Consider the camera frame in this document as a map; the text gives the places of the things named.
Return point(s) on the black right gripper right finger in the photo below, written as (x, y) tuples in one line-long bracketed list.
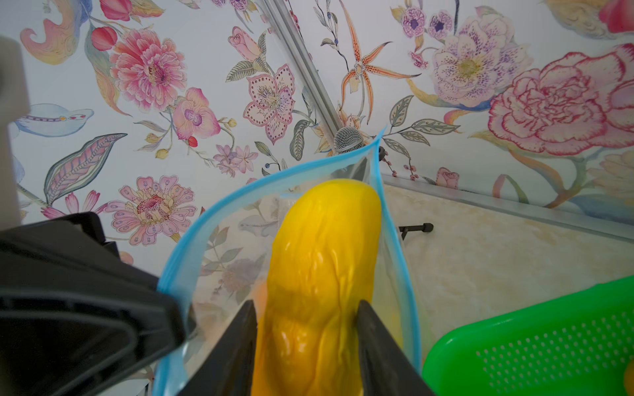
[(385, 370)]

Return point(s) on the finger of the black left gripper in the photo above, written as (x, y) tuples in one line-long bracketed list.
[(75, 318)]

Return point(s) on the green plastic basket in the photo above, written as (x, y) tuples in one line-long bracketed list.
[(579, 344)]

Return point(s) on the yellow mango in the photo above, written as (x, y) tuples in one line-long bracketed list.
[(323, 265)]

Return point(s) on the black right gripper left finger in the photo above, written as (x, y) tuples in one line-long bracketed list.
[(229, 368)]

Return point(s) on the black tripod microphone stand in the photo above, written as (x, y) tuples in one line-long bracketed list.
[(424, 228)]

